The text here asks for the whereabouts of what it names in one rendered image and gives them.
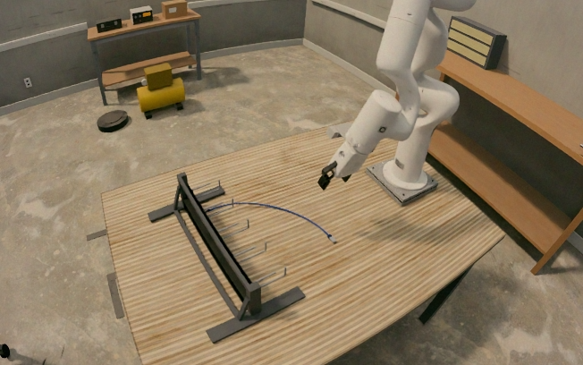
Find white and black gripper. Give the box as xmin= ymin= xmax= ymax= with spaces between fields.
xmin=317 ymin=140 xmax=368 ymax=191

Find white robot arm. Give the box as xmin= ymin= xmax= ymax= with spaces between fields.
xmin=325 ymin=0 xmax=476 ymax=191

